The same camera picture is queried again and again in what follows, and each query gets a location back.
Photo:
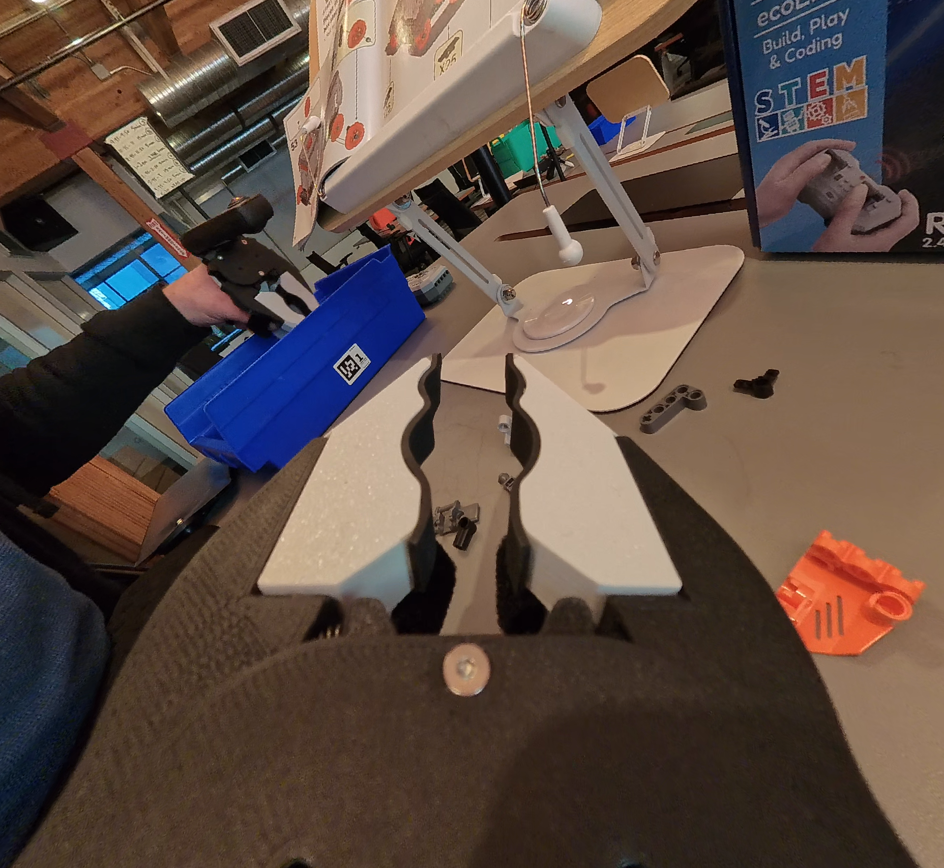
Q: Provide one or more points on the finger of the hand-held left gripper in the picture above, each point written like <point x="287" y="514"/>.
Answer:
<point x="302" y="292"/>
<point x="271" y="311"/>

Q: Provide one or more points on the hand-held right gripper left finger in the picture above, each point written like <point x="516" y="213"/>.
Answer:
<point x="346" y="506"/>

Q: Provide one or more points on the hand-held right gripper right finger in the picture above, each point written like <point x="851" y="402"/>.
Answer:
<point x="597" y="514"/>

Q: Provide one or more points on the blue plastic storage bin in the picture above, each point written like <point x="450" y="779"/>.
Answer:
<point x="295" y="374"/>

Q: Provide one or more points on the person's left forearm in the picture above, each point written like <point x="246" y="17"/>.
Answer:
<point x="81" y="374"/>

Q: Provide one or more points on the grey plate with screw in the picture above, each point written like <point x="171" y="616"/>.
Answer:
<point x="181" y="506"/>

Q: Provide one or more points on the person's left hand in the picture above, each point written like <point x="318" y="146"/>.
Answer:
<point x="203" y="300"/>

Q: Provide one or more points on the red strip sign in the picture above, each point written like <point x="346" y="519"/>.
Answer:
<point x="168" y="237"/>

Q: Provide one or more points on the small grey pin connector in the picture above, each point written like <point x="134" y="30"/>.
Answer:
<point x="457" y="517"/>

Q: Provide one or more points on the dark grey short beam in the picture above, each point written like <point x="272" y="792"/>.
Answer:
<point x="671" y="409"/>

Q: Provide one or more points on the small light grey connector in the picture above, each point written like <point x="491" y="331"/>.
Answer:
<point x="503" y="427"/>

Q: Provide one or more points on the grey brick block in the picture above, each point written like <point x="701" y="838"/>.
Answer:
<point x="431" y="285"/>

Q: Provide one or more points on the white book stand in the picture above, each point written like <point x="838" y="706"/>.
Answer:
<point x="627" y="322"/>
<point x="627" y="90"/>

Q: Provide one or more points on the black pin connector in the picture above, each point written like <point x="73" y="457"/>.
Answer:
<point x="756" y="384"/>

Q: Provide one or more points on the dark perforated chair armrest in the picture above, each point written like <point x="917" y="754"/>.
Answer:
<point x="144" y="573"/>

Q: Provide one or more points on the white ceiling vent grille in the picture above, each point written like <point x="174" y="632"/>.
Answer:
<point x="254" y="27"/>

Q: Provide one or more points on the plywood table edge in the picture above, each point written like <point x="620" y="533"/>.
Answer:
<point x="96" y="506"/>

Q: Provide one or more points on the orange wedge plate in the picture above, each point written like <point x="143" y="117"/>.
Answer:
<point x="841" y="602"/>

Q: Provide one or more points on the green plastic bin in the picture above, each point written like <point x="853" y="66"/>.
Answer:
<point x="523" y="149"/>

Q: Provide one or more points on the person's leg in blue jeans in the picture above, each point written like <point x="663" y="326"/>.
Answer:
<point x="44" y="661"/>

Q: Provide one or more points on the small blue bin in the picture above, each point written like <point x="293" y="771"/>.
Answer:
<point x="605" y="129"/>

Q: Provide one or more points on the dark blue toy kit box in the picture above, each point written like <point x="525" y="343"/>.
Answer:
<point x="811" y="108"/>

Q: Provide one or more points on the white paper wall sheet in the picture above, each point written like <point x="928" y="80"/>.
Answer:
<point x="147" y="156"/>

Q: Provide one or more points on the silver ventilation duct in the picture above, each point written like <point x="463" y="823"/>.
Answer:
<point x="206" y="79"/>

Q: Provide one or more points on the small black wall monitor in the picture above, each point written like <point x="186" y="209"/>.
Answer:
<point x="37" y="222"/>

